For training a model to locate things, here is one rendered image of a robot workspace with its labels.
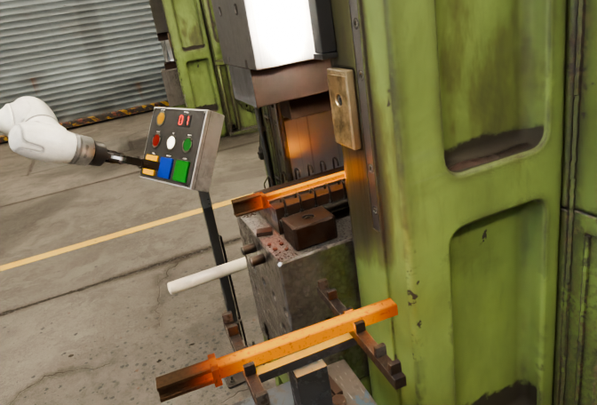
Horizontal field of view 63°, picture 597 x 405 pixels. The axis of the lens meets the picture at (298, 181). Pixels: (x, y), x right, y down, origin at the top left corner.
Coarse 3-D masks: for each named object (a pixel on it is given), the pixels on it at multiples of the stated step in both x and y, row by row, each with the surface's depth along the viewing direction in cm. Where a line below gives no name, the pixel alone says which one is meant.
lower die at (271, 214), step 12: (336, 168) 157; (300, 180) 149; (336, 180) 141; (264, 192) 144; (300, 192) 138; (312, 192) 138; (324, 192) 137; (336, 192) 137; (276, 204) 133; (288, 204) 132; (312, 204) 135; (264, 216) 144; (276, 216) 131; (336, 216) 139; (276, 228) 135
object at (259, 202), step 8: (328, 176) 144; (336, 176) 143; (344, 176) 144; (304, 184) 140; (312, 184) 140; (320, 184) 141; (272, 192) 138; (280, 192) 137; (288, 192) 138; (232, 200) 134; (240, 200) 133; (248, 200) 134; (256, 200) 135; (264, 200) 134; (240, 208) 134; (248, 208) 135; (256, 208) 136; (264, 208) 135; (240, 216) 134
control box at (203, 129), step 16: (160, 112) 185; (176, 112) 178; (192, 112) 172; (208, 112) 167; (160, 128) 184; (176, 128) 177; (192, 128) 170; (208, 128) 168; (160, 144) 182; (176, 144) 175; (192, 144) 169; (208, 144) 169; (176, 160) 174; (192, 160) 168; (208, 160) 170; (144, 176) 186; (192, 176) 166; (208, 176) 171
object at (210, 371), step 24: (360, 312) 90; (384, 312) 90; (288, 336) 87; (312, 336) 86; (336, 336) 88; (216, 360) 83; (240, 360) 83; (264, 360) 84; (168, 384) 80; (192, 384) 82; (216, 384) 82
